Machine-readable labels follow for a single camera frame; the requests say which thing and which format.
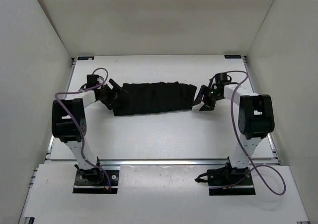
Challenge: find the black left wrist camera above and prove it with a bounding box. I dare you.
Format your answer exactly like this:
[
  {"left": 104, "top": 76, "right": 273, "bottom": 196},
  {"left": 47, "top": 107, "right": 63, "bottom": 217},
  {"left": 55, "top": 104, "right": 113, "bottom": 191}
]
[{"left": 79, "top": 74, "right": 103, "bottom": 90}]

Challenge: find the blue label sticker right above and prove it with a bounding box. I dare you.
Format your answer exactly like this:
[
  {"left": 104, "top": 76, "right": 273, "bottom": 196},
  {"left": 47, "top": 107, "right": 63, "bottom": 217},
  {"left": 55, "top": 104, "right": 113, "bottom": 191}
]
[{"left": 224, "top": 55, "right": 241, "bottom": 59}]

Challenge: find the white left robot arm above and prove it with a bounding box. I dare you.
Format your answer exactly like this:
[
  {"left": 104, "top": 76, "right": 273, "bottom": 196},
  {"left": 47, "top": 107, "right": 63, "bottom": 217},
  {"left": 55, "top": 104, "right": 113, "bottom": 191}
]
[{"left": 52, "top": 75, "right": 128, "bottom": 183}]

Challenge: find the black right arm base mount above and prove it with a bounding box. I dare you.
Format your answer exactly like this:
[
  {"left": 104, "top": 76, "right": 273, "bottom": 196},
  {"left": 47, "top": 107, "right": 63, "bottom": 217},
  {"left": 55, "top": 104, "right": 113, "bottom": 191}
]
[{"left": 194, "top": 167, "right": 256, "bottom": 196}]

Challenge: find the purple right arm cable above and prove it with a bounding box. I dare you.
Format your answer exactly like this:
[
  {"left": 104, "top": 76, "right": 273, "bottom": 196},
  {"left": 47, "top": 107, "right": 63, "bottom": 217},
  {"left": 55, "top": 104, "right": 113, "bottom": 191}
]
[{"left": 208, "top": 71, "right": 286, "bottom": 196}]

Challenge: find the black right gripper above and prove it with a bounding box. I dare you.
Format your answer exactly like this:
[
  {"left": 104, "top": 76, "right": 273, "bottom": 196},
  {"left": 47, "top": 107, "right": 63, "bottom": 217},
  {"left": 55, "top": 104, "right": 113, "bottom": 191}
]
[{"left": 192, "top": 85, "right": 223, "bottom": 111}]

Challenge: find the aluminium table rail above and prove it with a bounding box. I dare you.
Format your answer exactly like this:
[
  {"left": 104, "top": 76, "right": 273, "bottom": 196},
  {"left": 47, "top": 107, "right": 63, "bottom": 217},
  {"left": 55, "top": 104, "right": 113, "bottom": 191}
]
[{"left": 100, "top": 158, "right": 227, "bottom": 166}]

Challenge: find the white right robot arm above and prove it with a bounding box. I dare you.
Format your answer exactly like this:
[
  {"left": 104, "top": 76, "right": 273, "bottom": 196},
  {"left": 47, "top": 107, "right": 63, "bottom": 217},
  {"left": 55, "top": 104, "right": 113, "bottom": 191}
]
[{"left": 193, "top": 83, "right": 275, "bottom": 185}]

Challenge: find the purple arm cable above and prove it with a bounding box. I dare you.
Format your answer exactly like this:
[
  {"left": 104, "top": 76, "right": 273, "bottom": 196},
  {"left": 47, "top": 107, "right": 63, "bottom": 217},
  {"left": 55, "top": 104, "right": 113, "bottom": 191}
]
[
  {"left": 54, "top": 68, "right": 111, "bottom": 192},
  {"left": 208, "top": 71, "right": 286, "bottom": 196}
]

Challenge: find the blue label sticker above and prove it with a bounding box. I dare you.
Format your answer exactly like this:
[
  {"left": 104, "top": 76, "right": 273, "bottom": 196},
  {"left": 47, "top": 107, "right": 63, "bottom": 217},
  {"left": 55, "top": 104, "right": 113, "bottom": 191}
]
[
  {"left": 224, "top": 55, "right": 241, "bottom": 59},
  {"left": 77, "top": 56, "right": 94, "bottom": 61}
]

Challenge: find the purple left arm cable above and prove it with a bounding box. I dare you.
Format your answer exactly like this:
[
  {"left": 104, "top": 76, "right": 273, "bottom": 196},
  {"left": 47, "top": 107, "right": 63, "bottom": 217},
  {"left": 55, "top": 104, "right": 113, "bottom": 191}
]
[{"left": 54, "top": 68, "right": 111, "bottom": 192}]

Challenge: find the blue label sticker left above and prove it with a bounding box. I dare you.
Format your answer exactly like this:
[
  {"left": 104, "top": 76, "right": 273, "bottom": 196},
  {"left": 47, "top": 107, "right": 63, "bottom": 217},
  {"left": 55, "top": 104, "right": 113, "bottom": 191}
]
[{"left": 77, "top": 56, "right": 94, "bottom": 61}]

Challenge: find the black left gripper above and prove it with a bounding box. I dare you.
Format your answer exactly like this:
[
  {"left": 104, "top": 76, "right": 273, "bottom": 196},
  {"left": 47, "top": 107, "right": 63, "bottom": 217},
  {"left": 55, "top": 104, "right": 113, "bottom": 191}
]
[{"left": 99, "top": 79, "right": 129, "bottom": 110}]

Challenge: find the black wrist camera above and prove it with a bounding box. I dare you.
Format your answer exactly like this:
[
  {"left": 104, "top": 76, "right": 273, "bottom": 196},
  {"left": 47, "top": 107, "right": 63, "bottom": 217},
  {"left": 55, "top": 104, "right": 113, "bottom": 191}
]
[
  {"left": 208, "top": 73, "right": 236, "bottom": 88},
  {"left": 79, "top": 74, "right": 103, "bottom": 90}
]

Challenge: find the black pleated skirt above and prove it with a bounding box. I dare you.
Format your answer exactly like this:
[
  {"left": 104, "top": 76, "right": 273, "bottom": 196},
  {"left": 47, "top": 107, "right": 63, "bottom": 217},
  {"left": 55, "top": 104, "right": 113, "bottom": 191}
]
[{"left": 113, "top": 82, "right": 197, "bottom": 116}]

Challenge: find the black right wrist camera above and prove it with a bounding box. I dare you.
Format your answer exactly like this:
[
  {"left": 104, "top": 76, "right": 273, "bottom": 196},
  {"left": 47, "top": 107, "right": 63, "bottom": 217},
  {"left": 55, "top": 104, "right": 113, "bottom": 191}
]
[{"left": 208, "top": 73, "right": 236, "bottom": 88}]

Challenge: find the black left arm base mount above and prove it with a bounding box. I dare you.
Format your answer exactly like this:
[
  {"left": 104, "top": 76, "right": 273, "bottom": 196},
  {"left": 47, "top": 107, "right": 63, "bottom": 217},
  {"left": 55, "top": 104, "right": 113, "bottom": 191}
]
[{"left": 73, "top": 164, "right": 120, "bottom": 194}]

